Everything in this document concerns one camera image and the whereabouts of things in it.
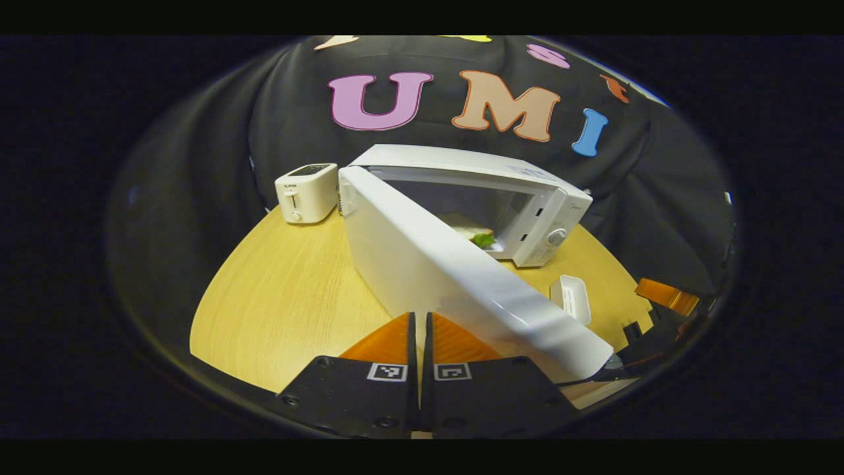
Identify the white microwave oven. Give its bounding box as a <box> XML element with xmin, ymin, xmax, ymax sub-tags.
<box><xmin>338</xmin><ymin>144</ymin><xmax>615</xmax><ymax>383</ymax></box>

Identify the white toaster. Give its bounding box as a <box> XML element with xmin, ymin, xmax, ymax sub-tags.
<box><xmin>275</xmin><ymin>163</ymin><xmax>339</xmax><ymax>224</ymax></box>

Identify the lettuce sandwich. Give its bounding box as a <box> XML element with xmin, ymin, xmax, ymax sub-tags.
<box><xmin>455</xmin><ymin>212</ymin><xmax>498</xmax><ymax>250</ymax></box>

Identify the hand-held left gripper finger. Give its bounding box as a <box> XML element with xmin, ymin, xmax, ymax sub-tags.
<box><xmin>422</xmin><ymin>312</ymin><xmax>581</xmax><ymax>439</ymax></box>
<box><xmin>277</xmin><ymin>312</ymin><xmax>419</xmax><ymax>439</ymax></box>

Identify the white rectangular tray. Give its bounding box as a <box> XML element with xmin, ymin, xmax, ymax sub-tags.
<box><xmin>549</xmin><ymin>274</ymin><xmax>592</xmax><ymax>326</ymax></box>

